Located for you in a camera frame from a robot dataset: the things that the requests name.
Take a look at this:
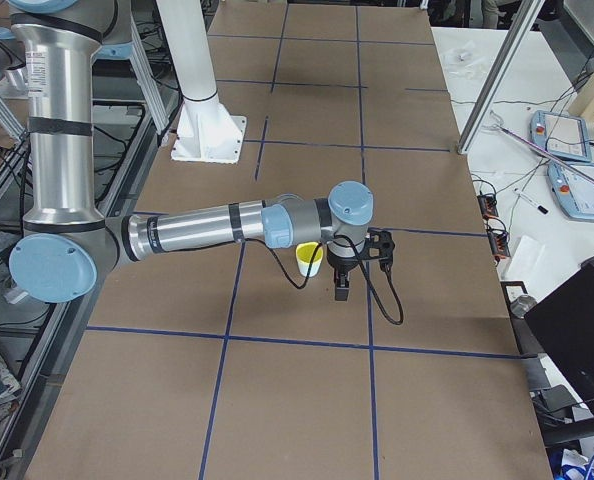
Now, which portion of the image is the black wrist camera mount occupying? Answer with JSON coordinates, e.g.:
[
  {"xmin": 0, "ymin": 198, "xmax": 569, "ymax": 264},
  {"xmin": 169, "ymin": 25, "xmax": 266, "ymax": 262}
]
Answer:
[{"xmin": 365, "ymin": 228, "xmax": 395, "ymax": 272}]

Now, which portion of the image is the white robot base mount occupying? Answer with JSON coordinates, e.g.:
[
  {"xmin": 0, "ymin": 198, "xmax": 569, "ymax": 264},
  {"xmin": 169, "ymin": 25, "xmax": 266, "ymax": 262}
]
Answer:
[{"xmin": 158, "ymin": 1, "xmax": 247, "ymax": 164}]

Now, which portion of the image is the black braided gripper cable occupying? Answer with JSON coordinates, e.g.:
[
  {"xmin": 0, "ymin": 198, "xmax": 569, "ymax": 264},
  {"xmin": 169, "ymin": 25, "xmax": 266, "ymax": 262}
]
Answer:
[{"xmin": 264, "ymin": 234, "xmax": 406, "ymax": 326}]

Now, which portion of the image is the aluminium frame post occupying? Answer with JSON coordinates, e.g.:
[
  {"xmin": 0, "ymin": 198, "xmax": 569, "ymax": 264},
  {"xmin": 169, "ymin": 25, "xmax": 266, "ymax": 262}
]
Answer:
[{"xmin": 457, "ymin": 0, "xmax": 545, "ymax": 155}]

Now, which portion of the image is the yellow cup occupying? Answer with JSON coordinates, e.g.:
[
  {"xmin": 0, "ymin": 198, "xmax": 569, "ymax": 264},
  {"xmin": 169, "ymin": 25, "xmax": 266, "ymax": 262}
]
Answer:
[{"xmin": 295, "ymin": 242, "xmax": 323, "ymax": 266}]

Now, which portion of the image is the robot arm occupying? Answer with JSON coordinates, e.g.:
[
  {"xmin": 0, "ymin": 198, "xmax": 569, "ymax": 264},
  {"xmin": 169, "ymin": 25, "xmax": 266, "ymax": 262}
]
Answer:
[{"xmin": 8, "ymin": 1, "xmax": 378, "ymax": 303}]

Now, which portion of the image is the orange black connector board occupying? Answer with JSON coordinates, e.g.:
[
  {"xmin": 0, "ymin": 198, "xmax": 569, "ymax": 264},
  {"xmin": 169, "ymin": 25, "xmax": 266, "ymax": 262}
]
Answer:
[{"xmin": 477, "ymin": 193, "xmax": 511, "ymax": 264}]

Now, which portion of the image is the clear plastic bag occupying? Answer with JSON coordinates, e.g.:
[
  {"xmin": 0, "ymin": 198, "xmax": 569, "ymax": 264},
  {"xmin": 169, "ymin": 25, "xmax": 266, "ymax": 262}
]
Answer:
[{"xmin": 440, "ymin": 41, "xmax": 490, "ymax": 80}]

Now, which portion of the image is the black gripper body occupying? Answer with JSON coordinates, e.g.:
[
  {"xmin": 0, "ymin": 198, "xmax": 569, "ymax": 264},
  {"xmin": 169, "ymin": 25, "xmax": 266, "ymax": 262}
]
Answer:
[{"xmin": 326, "ymin": 242, "xmax": 366, "ymax": 285}]

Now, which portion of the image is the metal reacher grabber tool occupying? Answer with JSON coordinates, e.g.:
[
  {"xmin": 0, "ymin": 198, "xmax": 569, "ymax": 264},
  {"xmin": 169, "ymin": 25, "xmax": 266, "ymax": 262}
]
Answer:
[{"xmin": 488, "ymin": 110, "xmax": 594, "ymax": 186}]

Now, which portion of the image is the far blue teach pendant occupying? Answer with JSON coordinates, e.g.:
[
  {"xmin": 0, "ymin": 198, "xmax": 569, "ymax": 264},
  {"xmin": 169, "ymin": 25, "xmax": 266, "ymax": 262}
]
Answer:
[{"xmin": 530, "ymin": 110, "xmax": 592, "ymax": 162}]

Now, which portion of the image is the black monitor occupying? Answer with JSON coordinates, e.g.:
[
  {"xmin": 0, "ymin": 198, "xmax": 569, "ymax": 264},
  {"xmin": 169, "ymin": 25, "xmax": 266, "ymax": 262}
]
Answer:
[{"xmin": 525, "ymin": 264, "xmax": 594, "ymax": 414}]

